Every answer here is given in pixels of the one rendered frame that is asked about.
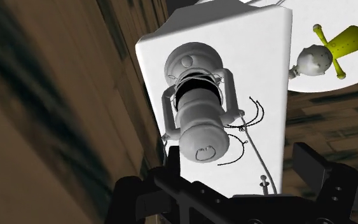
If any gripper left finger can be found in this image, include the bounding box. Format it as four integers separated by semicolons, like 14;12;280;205
106;145;239;224

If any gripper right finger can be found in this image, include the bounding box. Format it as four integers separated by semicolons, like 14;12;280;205
291;142;358;224

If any yellow and grey toy figure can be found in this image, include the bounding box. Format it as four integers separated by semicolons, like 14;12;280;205
288;24;358;80

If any white round table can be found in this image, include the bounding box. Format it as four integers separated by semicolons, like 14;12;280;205
286;0;358;93

